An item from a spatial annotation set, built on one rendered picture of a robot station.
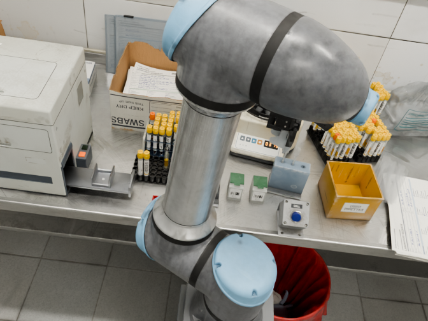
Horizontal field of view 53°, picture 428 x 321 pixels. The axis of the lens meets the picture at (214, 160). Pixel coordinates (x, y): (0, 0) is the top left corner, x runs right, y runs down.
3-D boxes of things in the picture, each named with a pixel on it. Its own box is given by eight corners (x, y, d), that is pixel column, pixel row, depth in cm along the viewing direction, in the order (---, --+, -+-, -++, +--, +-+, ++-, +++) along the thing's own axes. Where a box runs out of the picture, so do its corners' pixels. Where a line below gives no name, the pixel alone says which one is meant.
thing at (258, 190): (249, 202, 123) (253, 187, 118) (249, 190, 126) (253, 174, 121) (262, 204, 123) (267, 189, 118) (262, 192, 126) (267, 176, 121)
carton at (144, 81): (109, 128, 137) (106, 90, 126) (128, 76, 157) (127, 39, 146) (186, 138, 138) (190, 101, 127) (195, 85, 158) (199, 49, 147)
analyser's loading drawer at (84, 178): (53, 187, 115) (51, 174, 112) (62, 169, 120) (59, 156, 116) (130, 197, 116) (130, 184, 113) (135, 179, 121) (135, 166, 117)
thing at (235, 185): (226, 199, 122) (229, 184, 117) (227, 187, 126) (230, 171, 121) (240, 201, 122) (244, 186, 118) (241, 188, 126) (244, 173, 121)
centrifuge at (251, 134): (216, 152, 135) (221, 123, 126) (234, 97, 156) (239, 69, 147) (292, 171, 133) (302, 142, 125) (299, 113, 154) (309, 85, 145)
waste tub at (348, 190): (325, 218, 122) (336, 196, 115) (316, 183, 131) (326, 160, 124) (370, 221, 123) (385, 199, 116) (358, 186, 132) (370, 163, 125)
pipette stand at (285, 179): (266, 192, 126) (274, 169, 119) (269, 175, 131) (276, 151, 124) (300, 200, 125) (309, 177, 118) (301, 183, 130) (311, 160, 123)
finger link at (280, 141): (265, 148, 119) (273, 122, 112) (287, 153, 118) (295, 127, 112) (264, 155, 116) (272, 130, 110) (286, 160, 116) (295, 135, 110)
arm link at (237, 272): (245, 338, 78) (262, 308, 68) (184, 295, 82) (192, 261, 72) (274, 288, 85) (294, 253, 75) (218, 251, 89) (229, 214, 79)
